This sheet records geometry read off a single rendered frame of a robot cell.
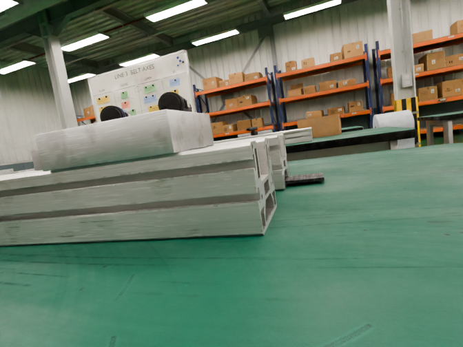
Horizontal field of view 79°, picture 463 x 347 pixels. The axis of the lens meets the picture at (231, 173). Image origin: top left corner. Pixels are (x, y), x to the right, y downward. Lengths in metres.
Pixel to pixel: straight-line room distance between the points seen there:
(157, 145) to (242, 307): 0.16
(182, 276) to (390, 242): 0.15
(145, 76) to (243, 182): 3.59
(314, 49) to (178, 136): 10.77
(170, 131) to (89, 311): 0.15
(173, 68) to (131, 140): 3.33
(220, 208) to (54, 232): 0.20
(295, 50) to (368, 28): 2.35
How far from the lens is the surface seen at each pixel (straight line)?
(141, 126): 0.28
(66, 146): 0.34
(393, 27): 6.18
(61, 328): 0.20
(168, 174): 0.29
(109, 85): 4.16
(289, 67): 10.06
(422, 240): 0.24
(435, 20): 11.42
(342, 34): 11.08
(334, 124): 2.25
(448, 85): 10.27
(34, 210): 0.40
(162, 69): 3.69
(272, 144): 0.43
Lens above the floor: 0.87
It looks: 7 degrees down
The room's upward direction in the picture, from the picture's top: 9 degrees counter-clockwise
